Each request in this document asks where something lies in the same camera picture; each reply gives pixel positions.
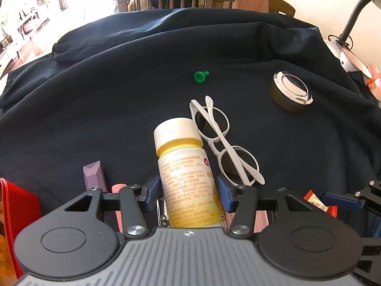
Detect round black and chrome tin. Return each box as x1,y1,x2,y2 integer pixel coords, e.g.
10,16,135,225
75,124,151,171
269,71,314,114

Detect yellow bottle with white cap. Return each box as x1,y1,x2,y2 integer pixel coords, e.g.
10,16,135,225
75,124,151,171
154,118,227,229

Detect desk lamp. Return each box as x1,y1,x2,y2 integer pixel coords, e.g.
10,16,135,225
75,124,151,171
327,0,381,76

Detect white round sunglasses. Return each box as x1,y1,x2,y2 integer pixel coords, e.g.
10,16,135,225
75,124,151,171
190,96,265,186

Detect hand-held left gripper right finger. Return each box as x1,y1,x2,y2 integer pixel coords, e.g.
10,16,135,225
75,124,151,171
216,174,310,240

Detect long low media console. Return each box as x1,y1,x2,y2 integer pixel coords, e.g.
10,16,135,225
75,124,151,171
0,3,51,76

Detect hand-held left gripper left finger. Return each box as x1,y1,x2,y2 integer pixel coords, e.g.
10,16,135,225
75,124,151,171
64,174,163,239

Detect orange snack packets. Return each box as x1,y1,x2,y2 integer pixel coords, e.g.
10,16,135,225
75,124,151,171
365,63,381,102

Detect purple faceted case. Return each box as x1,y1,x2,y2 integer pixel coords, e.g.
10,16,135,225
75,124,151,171
83,160,108,194

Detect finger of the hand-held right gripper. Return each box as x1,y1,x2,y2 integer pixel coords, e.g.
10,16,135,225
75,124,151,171
323,180,381,215

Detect wooden chair with pink cloth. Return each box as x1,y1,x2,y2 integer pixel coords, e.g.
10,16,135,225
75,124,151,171
216,0,296,17

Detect red storage box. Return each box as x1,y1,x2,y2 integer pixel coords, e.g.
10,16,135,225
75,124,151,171
0,178,41,277

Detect silver nail clipper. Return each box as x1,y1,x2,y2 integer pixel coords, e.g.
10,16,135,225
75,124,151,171
156,197,169,226

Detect red and white candy wrapper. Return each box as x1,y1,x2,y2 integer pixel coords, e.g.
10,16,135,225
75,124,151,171
304,190,338,217

